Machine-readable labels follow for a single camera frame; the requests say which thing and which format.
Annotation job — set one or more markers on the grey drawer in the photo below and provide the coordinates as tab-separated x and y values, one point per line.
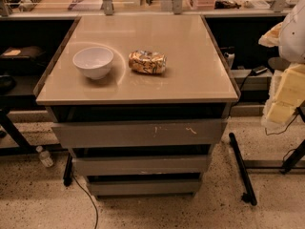
141	165
138	188
139	133

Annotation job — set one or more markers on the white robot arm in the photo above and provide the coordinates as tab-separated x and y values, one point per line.
287	90

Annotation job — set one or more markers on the grey drawer cabinet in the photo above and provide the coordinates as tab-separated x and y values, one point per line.
196	84

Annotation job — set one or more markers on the grey top drawer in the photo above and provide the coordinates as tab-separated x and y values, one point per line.
139	133

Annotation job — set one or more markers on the grey bottom drawer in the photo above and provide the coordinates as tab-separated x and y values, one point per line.
138	188

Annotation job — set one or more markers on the crushed gold drink can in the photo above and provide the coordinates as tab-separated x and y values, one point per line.
147	62

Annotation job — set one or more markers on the white ceramic bowl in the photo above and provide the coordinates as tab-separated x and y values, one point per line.
94	62

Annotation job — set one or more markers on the black smartphone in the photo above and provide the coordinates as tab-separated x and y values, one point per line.
258	70

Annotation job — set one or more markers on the clear plastic water bottle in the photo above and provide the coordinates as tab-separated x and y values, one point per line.
44	156

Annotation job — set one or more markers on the black table leg base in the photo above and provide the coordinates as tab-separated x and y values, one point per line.
249	195

